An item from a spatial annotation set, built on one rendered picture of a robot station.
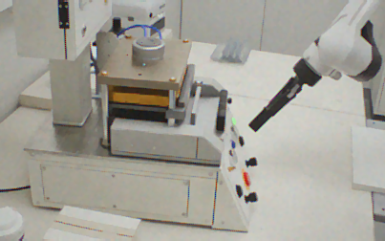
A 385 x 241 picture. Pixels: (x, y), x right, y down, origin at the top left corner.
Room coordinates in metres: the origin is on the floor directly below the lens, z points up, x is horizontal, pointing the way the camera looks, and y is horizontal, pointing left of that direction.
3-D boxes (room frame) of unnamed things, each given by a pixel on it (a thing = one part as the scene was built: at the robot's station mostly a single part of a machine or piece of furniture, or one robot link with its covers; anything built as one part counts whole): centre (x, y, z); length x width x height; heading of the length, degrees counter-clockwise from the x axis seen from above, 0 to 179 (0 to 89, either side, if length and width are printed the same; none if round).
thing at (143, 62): (1.19, 0.14, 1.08); 0.31 x 0.24 x 0.13; 176
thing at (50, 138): (1.17, 0.15, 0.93); 0.46 x 0.35 x 0.01; 86
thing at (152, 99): (1.18, 0.11, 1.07); 0.22 x 0.17 x 0.10; 176
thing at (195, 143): (1.03, 0.05, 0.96); 0.25 x 0.05 x 0.07; 86
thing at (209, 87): (1.31, 0.03, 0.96); 0.26 x 0.05 x 0.07; 86
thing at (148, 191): (1.19, 0.10, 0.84); 0.53 x 0.37 x 0.17; 86
